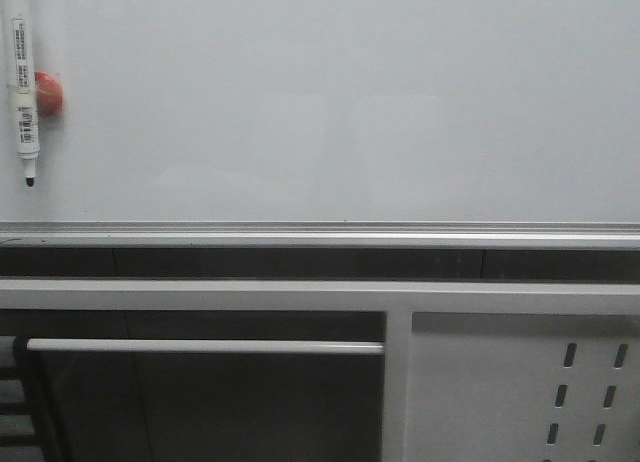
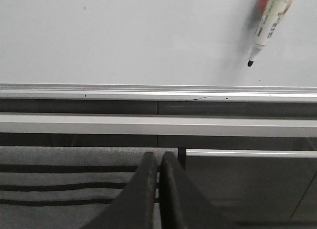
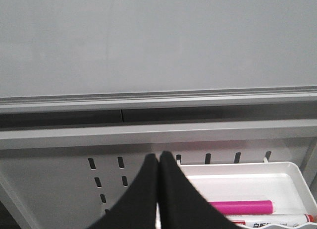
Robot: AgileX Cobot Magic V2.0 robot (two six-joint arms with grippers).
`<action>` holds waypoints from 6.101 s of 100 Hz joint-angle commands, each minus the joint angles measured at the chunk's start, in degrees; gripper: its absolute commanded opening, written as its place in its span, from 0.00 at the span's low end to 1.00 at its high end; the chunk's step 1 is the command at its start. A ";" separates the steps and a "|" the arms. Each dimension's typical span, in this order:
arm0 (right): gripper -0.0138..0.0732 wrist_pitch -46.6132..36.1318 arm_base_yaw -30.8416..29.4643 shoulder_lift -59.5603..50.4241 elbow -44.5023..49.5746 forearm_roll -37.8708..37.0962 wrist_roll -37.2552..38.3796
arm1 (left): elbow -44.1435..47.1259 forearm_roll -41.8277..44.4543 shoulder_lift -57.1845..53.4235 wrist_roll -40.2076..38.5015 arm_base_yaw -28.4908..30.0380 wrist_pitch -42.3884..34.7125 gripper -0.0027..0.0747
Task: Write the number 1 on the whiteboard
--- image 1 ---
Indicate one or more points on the whiteboard with aluminium frame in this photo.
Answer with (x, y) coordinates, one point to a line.
(453, 123)

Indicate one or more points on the white whiteboard marker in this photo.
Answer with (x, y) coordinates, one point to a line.
(21, 85)

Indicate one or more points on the white perforated metal panel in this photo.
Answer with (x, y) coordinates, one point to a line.
(500, 387)

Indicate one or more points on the white horizontal rod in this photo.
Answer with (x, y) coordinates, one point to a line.
(207, 346)

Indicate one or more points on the white metal stand frame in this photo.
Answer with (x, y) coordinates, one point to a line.
(398, 299)

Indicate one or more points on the red round magnet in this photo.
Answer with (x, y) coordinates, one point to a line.
(49, 94)

